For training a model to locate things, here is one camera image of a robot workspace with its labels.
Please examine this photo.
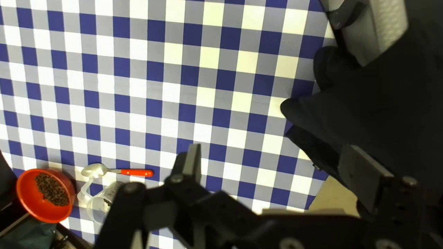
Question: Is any black t-shirt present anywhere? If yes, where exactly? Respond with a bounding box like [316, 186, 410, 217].
[280, 0, 443, 209]

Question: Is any red handled spoon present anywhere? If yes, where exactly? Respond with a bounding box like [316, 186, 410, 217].
[80, 161, 155, 179]

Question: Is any blue white checkered tablecloth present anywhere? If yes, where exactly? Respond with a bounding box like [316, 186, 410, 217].
[0, 0, 338, 246]

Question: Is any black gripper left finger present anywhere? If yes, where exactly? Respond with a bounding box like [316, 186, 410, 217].
[94, 142, 260, 249]

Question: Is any clear plastic cup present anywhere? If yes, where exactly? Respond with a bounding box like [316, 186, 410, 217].
[75, 181, 122, 222]

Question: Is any red bowl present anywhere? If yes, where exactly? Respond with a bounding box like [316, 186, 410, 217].
[15, 167, 78, 225]

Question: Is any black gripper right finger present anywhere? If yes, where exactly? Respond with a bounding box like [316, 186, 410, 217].
[338, 143, 431, 249]

